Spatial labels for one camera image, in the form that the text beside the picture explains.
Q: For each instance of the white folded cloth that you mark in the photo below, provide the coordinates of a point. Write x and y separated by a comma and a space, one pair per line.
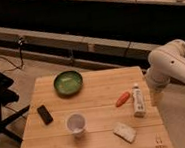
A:
125, 132

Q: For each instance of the metal clamp stand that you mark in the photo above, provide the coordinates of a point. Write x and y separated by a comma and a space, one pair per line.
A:
20, 45

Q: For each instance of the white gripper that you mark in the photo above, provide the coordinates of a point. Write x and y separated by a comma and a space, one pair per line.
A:
155, 96

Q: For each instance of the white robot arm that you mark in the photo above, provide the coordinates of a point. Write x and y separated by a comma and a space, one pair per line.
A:
166, 61

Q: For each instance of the white tube bottle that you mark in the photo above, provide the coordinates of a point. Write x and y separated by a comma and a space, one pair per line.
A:
138, 100

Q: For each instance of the black rectangular block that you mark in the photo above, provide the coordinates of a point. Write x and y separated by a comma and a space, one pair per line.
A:
44, 114

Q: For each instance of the green bowl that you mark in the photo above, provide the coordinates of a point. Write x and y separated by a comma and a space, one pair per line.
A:
68, 83

